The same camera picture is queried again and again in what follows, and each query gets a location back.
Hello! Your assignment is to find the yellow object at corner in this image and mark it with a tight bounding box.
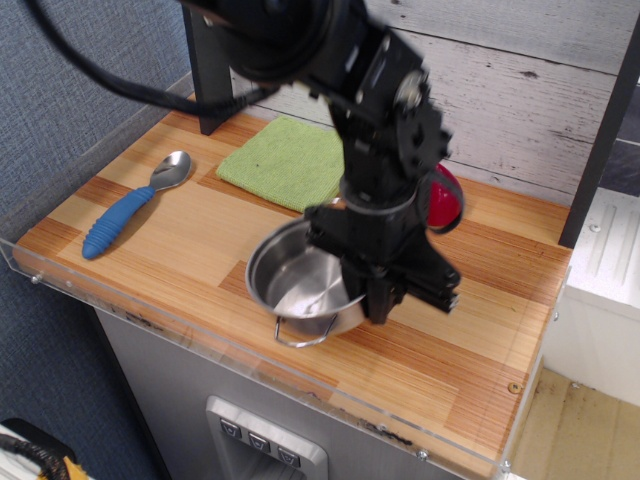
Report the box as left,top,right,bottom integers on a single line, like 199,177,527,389
48,457,92,480

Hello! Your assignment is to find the black right vertical post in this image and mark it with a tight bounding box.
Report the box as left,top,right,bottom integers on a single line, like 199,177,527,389
558,19,639,249

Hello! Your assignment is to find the green folded cloth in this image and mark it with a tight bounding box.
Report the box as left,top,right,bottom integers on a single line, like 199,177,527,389
217,117,344,212

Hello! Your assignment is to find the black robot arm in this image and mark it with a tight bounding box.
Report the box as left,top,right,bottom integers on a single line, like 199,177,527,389
189,1,461,323

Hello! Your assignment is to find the stainless steel pan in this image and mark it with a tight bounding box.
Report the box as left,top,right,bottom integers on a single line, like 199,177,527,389
245,217,366,349

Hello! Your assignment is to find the red cone shaped toy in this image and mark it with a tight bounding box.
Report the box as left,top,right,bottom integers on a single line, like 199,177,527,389
426,165,464,231

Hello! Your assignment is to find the black left vertical post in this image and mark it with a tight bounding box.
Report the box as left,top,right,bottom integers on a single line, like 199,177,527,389
182,6,233,103

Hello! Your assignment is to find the blue handled metal spoon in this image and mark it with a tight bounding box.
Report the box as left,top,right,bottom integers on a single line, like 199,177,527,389
81,151,192,260

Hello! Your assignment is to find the grey toy fridge cabinet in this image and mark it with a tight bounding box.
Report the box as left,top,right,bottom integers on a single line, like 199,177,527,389
94,307,466,480

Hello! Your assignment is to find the white ridged side counter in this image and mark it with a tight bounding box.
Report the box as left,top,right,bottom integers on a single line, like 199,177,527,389
541,188,639,405

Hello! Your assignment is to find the silver dispenser button panel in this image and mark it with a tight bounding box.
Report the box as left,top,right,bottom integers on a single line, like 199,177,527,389
206,395,329,479

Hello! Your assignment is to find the black braided cable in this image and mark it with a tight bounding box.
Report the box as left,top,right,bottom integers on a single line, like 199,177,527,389
24,0,281,121

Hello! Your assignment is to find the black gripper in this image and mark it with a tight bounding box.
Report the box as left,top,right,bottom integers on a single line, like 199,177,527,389
304,198,461,325

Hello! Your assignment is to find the black vertical post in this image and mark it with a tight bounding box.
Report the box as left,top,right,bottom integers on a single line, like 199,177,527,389
558,19,639,249
182,6,233,103

